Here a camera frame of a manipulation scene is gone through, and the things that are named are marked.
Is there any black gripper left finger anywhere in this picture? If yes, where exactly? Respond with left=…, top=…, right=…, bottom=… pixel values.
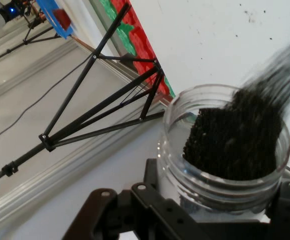
left=61, top=157, right=211, bottom=240

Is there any clear plastic jar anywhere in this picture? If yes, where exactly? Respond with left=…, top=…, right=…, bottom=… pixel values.
left=156, top=83, right=290, bottom=224

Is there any black seeds heap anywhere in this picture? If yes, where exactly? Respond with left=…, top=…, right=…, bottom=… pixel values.
left=181, top=31, right=290, bottom=181

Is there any green foam block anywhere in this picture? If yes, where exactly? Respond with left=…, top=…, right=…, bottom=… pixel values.
left=163, top=75, right=178, bottom=99
left=99, top=0, right=138, bottom=58

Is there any black tripod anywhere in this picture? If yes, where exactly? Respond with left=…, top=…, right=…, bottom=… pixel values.
left=0, top=2, right=166, bottom=190
left=0, top=0, right=62, bottom=69

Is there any blue board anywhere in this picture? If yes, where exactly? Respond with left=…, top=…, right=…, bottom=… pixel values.
left=35, top=0, right=76, bottom=40

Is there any aluminium wall rail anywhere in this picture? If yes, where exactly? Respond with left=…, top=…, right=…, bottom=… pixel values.
left=0, top=37, right=172, bottom=235

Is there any thin black tripod cable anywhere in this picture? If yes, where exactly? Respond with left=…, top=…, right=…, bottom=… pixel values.
left=0, top=56, right=96, bottom=154

